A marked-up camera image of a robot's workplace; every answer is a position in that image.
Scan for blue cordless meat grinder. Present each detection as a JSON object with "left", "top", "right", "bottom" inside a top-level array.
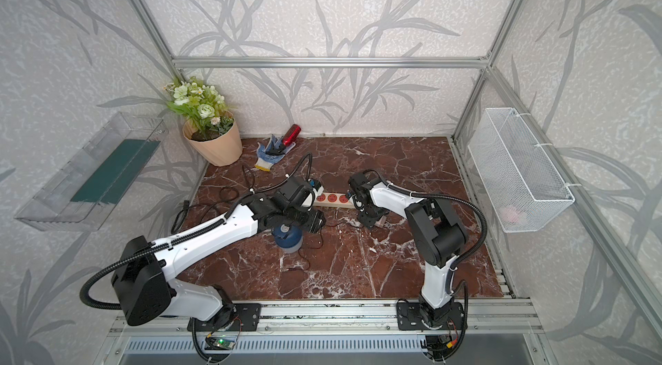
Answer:
[{"left": 272, "top": 225, "right": 303, "bottom": 254}]

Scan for black usb charging cable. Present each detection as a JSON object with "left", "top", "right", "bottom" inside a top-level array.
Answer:
[{"left": 294, "top": 217, "right": 363, "bottom": 271}]

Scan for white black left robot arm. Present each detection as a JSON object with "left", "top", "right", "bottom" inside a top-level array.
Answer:
[{"left": 79, "top": 175, "right": 326, "bottom": 326}]

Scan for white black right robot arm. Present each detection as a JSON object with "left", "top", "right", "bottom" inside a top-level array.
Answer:
[{"left": 348, "top": 171, "right": 487, "bottom": 330}]

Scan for beige power strip red sockets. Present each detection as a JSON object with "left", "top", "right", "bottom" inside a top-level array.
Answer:
[{"left": 314, "top": 191, "right": 355, "bottom": 209}]

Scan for blue white work glove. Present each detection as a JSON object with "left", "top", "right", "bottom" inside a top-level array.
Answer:
[{"left": 254, "top": 135, "right": 296, "bottom": 172}]

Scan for potted white flower plant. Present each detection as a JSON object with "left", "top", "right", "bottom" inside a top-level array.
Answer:
[{"left": 164, "top": 76, "right": 242, "bottom": 167}]

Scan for pink object in basket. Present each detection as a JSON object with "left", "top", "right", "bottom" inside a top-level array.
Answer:
[{"left": 499, "top": 205, "right": 528, "bottom": 226}]

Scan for green mat on shelf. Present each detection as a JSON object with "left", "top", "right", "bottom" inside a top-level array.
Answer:
[{"left": 71, "top": 139, "right": 160, "bottom": 205}]

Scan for black power strip cord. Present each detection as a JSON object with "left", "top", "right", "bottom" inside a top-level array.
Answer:
[{"left": 170, "top": 162, "right": 257, "bottom": 236}]

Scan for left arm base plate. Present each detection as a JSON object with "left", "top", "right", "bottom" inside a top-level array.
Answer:
[{"left": 187, "top": 303, "right": 262, "bottom": 333}]

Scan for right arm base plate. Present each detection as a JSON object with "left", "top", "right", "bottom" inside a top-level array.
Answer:
[{"left": 396, "top": 298, "right": 467, "bottom": 332}]

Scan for white wire mesh basket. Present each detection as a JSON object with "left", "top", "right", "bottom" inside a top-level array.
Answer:
[{"left": 468, "top": 107, "right": 575, "bottom": 233}]

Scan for aluminium front rail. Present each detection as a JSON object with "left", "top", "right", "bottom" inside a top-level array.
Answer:
[{"left": 105, "top": 298, "right": 544, "bottom": 337}]

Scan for clear acrylic wall shelf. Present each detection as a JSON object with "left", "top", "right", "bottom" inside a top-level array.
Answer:
[{"left": 16, "top": 112, "right": 168, "bottom": 231}]

